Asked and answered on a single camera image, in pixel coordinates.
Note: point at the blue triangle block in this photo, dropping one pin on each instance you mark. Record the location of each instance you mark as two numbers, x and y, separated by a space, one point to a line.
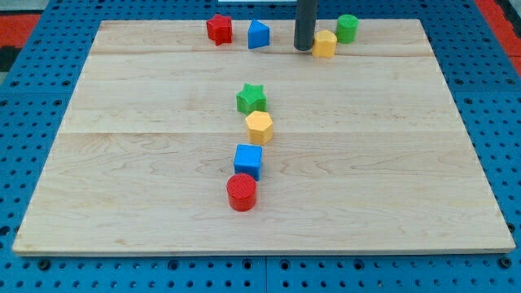
258 35

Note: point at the yellow heart block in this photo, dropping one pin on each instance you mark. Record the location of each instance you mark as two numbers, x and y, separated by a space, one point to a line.
324 44

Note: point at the blue cube block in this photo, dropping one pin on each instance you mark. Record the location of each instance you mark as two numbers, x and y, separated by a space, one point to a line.
248 159

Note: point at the yellow hexagon block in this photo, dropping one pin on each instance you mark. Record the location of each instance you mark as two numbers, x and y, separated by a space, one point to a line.
259 127

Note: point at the red cylinder block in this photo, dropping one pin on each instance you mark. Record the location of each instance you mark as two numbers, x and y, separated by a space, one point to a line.
241 190

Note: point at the green star block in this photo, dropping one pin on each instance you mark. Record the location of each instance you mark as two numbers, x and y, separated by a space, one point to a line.
251 98

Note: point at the light wooden board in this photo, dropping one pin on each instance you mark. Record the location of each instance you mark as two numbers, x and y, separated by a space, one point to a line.
174 146

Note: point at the red star block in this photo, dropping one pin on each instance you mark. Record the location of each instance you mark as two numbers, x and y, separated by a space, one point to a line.
220 29

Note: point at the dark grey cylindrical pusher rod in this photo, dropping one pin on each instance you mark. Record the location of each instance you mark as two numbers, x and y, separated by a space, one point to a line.
305 21

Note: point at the green cylinder block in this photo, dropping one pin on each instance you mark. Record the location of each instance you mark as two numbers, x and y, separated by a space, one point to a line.
346 30

